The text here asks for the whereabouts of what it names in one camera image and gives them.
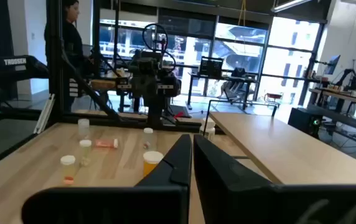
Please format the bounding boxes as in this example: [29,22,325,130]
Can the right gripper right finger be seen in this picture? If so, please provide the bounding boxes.
[193,134,356,224]

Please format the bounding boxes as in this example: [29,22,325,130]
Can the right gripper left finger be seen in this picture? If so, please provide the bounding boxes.
[21,133,194,224]

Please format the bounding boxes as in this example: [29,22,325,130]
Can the orange pill bottle white cap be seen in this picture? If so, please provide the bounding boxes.
[143,151,164,178]

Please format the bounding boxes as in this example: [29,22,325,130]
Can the small clear white-capped vial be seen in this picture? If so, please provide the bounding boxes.
[143,127,154,150]

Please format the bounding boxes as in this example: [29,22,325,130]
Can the yellow-green bottle red pills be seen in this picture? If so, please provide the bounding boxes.
[60,155,77,186]

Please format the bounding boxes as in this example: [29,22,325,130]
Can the yellow-green bottle white pills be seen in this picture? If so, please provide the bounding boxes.
[78,139,92,167]

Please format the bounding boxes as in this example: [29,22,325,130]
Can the pink pill bottle white cap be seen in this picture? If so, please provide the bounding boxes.
[95,138,119,149]

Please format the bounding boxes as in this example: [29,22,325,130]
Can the white aspirin bottle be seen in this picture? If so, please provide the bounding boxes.
[199,117,216,140]

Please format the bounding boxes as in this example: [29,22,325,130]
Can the grey monitor on arm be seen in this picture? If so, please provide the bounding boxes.
[322,55,342,75]

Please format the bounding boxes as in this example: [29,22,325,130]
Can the black background desk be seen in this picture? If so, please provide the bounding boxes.
[187,71,260,110]

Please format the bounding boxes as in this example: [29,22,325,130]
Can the clear bottle with clear cap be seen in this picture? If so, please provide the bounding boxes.
[77,118,90,139]

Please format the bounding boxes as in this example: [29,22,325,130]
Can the person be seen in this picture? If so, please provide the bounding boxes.
[44,0,87,113]

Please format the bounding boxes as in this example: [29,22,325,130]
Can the black office chair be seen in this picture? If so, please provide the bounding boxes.
[220,67,253,103]

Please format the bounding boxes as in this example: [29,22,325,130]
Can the black computer box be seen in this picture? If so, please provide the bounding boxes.
[288,107,324,138]

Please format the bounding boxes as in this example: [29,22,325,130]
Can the white aluminium bar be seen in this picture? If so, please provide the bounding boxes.
[33,93,56,134]

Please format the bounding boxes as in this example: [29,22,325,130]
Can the red stool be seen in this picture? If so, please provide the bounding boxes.
[263,92,283,108]

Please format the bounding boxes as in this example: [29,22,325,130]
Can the wooden workbench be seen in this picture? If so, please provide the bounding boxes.
[307,86,356,162]

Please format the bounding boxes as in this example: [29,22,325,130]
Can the long ceiling light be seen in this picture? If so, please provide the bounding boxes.
[270,0,312,13]

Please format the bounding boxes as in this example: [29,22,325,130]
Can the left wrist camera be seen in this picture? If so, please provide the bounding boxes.
[133,51,163,75]

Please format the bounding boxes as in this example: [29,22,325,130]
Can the wooden shelf black metal frame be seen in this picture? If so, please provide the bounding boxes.
[202,99,356,185]

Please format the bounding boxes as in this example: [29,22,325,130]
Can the yellow rope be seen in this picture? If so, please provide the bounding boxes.
[238,0,248,27]

